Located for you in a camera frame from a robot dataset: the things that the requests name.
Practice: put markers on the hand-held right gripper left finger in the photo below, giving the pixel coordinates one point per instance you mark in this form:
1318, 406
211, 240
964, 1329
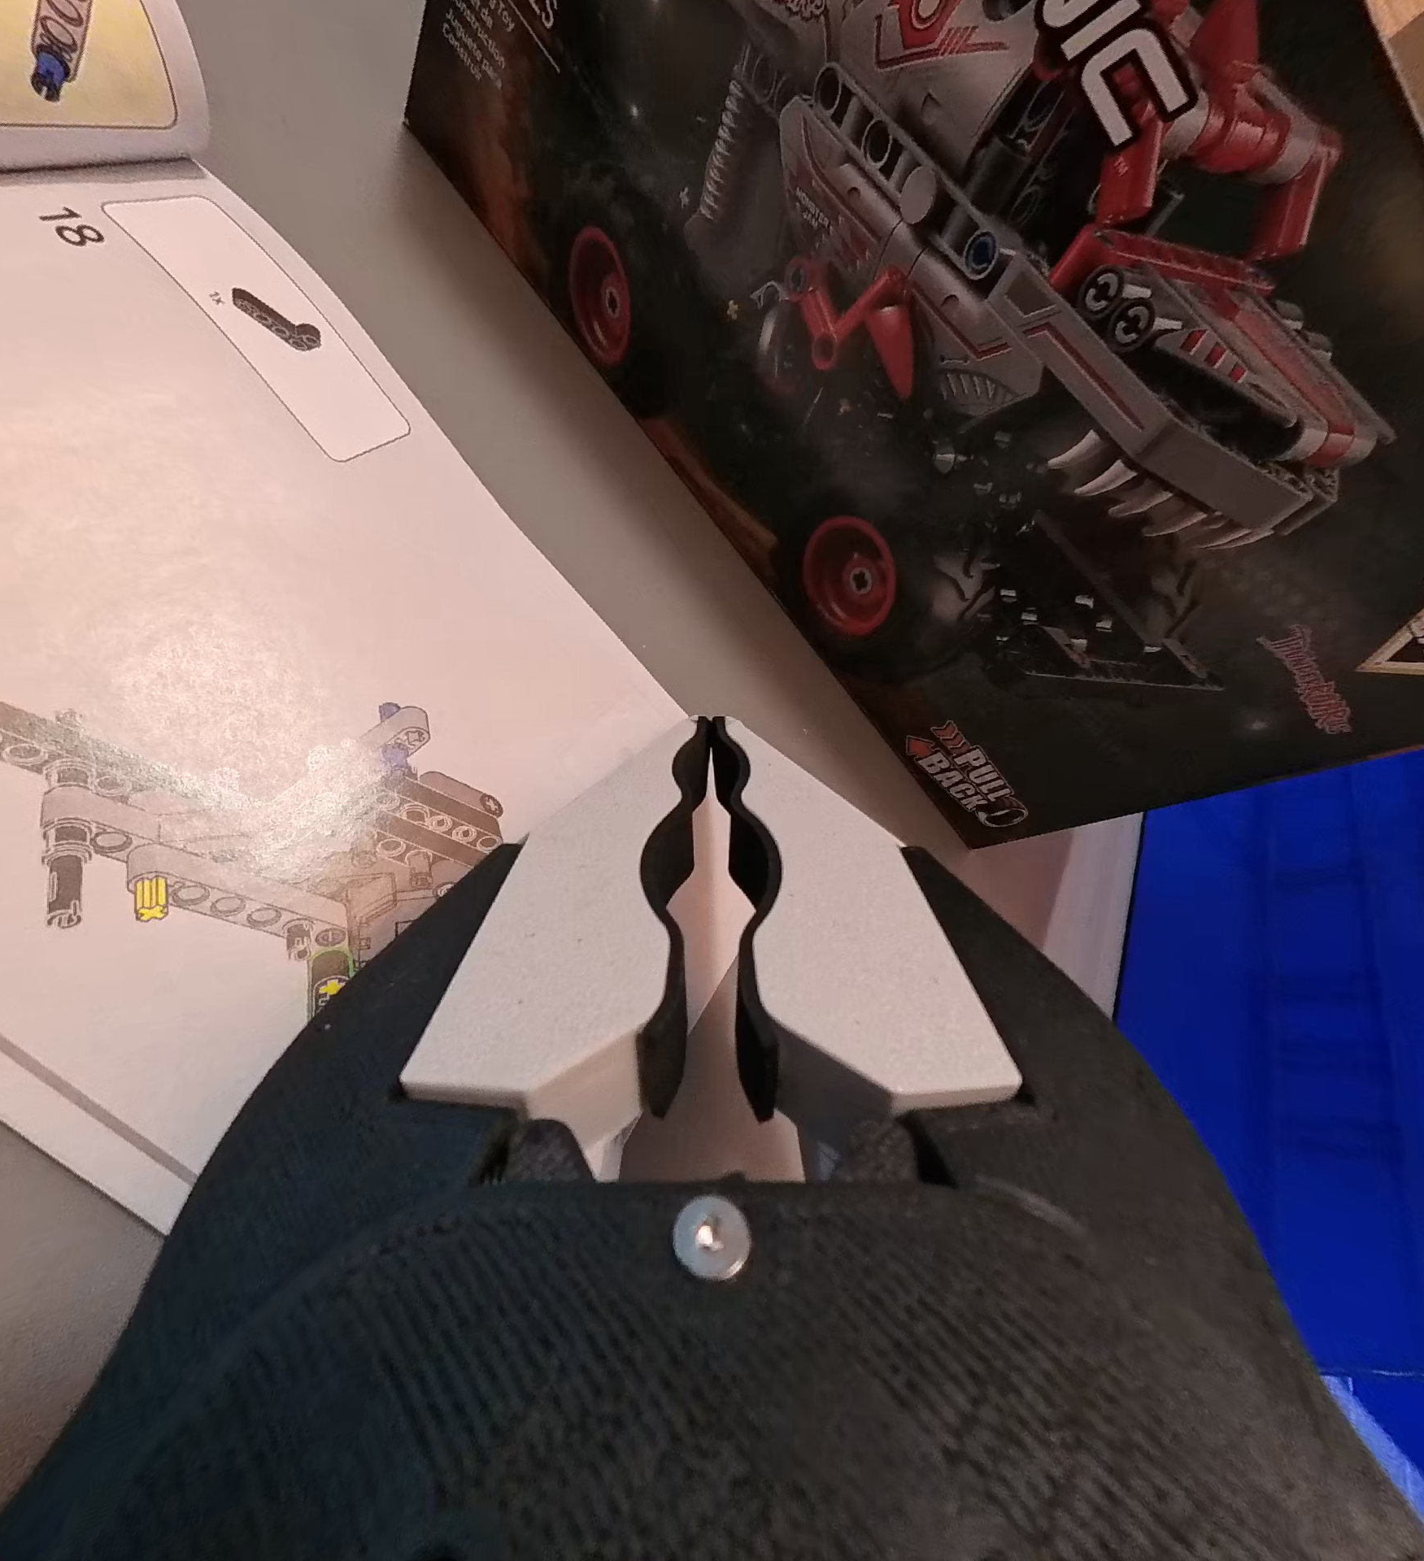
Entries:
543, 962

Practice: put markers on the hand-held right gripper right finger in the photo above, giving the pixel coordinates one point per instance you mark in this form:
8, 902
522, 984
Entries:
886, 962

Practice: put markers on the blue plastic bin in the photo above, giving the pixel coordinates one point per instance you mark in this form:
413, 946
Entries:
1323, 1035

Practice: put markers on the open instruction booklet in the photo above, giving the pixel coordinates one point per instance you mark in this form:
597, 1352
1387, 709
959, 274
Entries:
172, 548

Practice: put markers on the toy truck set box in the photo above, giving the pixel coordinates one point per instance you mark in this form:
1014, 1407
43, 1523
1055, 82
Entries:
1032, 366

